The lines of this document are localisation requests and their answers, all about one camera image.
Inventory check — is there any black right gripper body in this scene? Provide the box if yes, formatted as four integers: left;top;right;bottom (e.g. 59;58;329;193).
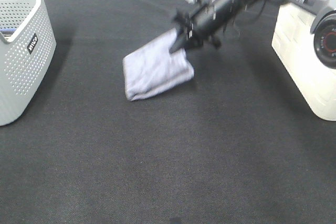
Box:
173;0;247;48

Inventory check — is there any white plastic storage bin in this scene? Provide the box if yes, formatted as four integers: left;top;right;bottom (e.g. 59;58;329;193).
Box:
271;4;335;121

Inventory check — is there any blue cloth inside basket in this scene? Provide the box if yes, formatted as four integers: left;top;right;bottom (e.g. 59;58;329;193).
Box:
0;28;16;37

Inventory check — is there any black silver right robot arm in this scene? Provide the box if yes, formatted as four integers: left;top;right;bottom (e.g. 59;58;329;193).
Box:
169;0;335;69

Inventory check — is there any lavender towel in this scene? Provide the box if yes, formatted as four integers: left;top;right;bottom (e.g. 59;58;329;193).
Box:
122;28;194;101

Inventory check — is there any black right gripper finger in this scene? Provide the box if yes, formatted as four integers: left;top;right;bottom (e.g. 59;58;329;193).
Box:
169;33;188;54
185;39;204;50

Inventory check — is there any grey perforated laundry basket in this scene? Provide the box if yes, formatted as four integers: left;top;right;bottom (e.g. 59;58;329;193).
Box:
1;0;56;126

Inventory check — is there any black fabric table mat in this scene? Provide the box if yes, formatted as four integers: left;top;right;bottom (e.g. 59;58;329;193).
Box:
1;0;335;223

